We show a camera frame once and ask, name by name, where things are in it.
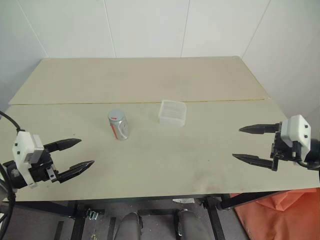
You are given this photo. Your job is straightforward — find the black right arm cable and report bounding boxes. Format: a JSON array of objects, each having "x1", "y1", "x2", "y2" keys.
[{"x1": 294, "y1": 159, "x2": 320, "y2": 181}]

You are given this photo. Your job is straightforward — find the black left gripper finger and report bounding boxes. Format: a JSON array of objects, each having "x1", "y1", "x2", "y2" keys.
[
  {"x1": 44, "y1": 138, "x2": 83, "y2": 154},
  {"x1": 58, "y1": 160, "x2": 96, "y2": 184}
]

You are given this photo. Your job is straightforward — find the orange cloth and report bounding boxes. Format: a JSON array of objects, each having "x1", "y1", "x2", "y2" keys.
[{"x1": 229, "y1": 187, "x2": 320, "y2": 240}]

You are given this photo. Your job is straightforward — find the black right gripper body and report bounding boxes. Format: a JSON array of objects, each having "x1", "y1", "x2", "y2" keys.
[{"x1": 270, "y1": 131, "x2": 303, "y2": 161}]

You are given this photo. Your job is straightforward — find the white paper scrap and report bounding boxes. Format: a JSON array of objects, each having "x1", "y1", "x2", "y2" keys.
[{"x1": 172, "y1": 197, "x2": 196, "y2": 205}]

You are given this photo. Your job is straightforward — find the grey bottle cap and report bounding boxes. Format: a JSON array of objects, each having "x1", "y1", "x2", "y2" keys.
[{"x1": 107, "y1": 109, "x2": 125, "y2": 124}]

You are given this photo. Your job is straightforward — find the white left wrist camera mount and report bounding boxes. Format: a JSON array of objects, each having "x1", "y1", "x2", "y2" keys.
[{"x1": 12, "y1": 130, "x2": 48, "y2": 189}]

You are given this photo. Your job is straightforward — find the clear plastic container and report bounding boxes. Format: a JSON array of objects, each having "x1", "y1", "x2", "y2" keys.
[{"x1": 157, "y1": 99, "x2": 188, "y2": 127}]

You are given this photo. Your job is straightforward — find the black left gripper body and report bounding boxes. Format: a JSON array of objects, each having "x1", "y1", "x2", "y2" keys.
[{"x1": 28, "y1": 149, "x2": 61, "y2": 185}]

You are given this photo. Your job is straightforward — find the black metal table frame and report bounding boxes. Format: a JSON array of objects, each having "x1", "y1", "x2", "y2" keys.
[{"x1": 0, "y1": 190, "x2": 288, "y2": 240}]

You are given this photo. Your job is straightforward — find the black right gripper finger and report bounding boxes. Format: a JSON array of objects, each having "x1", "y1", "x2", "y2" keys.
[
  {"x1": 238, "y1": 122, "x2": 283, "y2": 135},
  {"x1": 232, "y1": 153, "x2": 279, "y2": 173}
]

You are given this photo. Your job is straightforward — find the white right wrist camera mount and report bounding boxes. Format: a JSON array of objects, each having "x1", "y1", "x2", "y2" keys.
[{"x1": 279, "y1": 114, "x2": 312, "y2": 161}]

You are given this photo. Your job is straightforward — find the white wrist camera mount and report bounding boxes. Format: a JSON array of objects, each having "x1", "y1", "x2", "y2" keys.
[
  {"x1": 279, "y1": 114, "x2": 312, "y2": 161},
  {"x1": 12, "y1": 130, "x2": 48, "y2": 189}
]

